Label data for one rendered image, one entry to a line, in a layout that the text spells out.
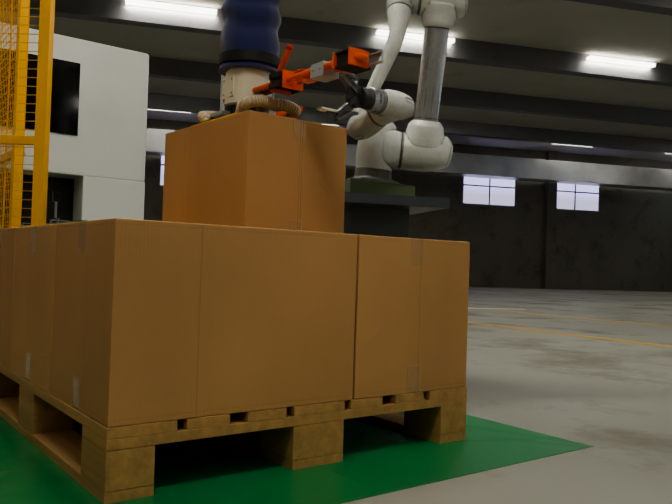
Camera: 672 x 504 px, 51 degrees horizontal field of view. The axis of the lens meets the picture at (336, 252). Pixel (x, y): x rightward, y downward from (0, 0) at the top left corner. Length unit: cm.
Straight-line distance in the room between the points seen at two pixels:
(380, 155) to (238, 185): 86
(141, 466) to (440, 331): 85
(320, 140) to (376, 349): 90
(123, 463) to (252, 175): 108
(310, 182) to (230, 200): 28
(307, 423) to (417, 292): 45
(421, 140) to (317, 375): 152
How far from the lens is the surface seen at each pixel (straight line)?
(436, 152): 295
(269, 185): 226
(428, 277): 186
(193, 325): 147
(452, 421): 197
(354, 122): 274
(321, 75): 220
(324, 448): 170
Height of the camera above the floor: 47
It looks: 1 degrees up
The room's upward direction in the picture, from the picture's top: 2 degrees clockwise
